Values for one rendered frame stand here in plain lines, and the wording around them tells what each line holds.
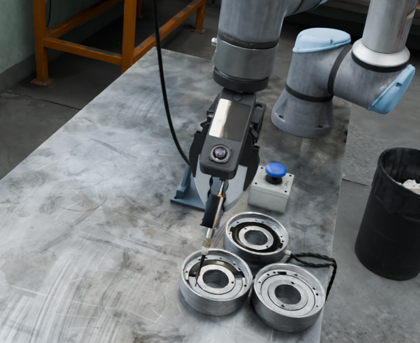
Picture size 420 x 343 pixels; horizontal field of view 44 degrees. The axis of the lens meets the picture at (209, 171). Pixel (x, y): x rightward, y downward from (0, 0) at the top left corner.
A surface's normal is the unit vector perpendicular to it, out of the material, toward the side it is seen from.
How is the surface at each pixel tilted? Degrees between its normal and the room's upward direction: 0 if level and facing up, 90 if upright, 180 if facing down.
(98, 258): 0
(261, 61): 90
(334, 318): 0
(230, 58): 90
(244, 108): 32
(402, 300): 0
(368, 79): 101
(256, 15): 90
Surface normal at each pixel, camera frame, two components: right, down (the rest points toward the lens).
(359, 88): -0.66, 0.48
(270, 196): -0.28, 0.51
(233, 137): -0.02, -0.42
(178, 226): 0.13, -0.82
